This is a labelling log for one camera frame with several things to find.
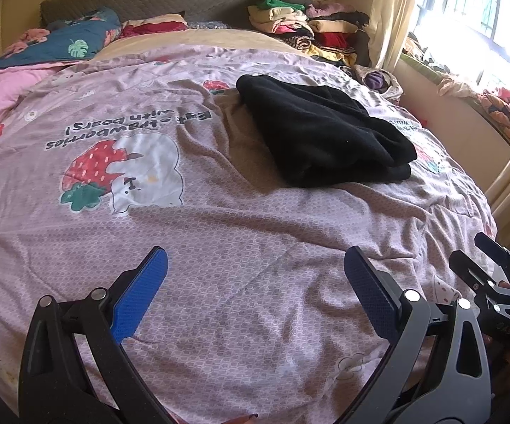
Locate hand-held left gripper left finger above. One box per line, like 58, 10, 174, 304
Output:
18, 247, 174, 424

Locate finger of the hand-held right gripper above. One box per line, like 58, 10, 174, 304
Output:
449, 249, 496, 294
474, 232, 510, 285

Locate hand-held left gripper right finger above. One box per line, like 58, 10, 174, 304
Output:
345, 246, 492, 424

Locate black sweater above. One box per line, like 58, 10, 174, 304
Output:
236, 74, 417, 187

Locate pile of folded clothes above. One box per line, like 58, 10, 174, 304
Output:
247, 0, 370, 67

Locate pink printed duvet cover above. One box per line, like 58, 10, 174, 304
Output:
0, 46, 498, 420

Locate crumpled patterned cloth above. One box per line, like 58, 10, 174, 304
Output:
403, 33, 510, 146

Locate purple and white crumpled garment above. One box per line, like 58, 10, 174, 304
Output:
354, 65, 403, 100

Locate window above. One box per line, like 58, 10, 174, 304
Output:
407, 0, 510, 98

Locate beige blanket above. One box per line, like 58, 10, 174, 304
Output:
91, 28, 326, 65

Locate blue floral quilt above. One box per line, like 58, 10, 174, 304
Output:
0, 7, 122, 71

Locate red pillow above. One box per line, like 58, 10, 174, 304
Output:
120, 14, 189, 38

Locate grey quilted headboard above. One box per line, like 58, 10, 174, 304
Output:
40, 0, 266, 31

